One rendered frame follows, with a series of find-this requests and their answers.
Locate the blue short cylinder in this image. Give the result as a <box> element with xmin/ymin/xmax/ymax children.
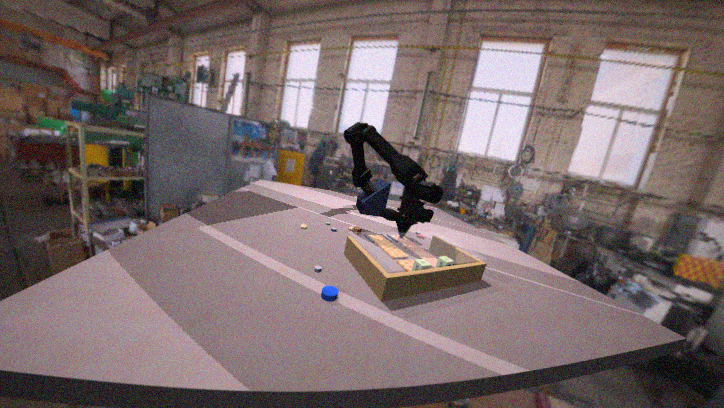
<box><xmin>321</xmin><ymin>285</ymin><xmax>339</xmax><ymax>301</ymax></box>

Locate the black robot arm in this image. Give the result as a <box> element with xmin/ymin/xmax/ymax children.
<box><xmin>343</xmin><ymin>122</ymin><xmax>443</xmax><ymax>224</ymax></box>

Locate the tan open-top wooden box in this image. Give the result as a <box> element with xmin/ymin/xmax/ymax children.
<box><xmin>344</xmin><ymin>232</ymin><xmax>488</xmax><ymax>302</ymax></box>

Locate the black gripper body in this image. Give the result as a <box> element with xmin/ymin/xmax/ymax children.
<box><xmin>380</xmin><ymin>194</ymin><xmax>421</xmax><ymax>222</ymax></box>

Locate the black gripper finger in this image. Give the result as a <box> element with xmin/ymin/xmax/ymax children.
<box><xmin>404</xmin><ymin>220</ymin><xmax>418</xmax><ymax>232</ymax></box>
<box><xmin>396</xmin><ymin>220</ymin><xmax>409</xmax><ymax>232</ymax></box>

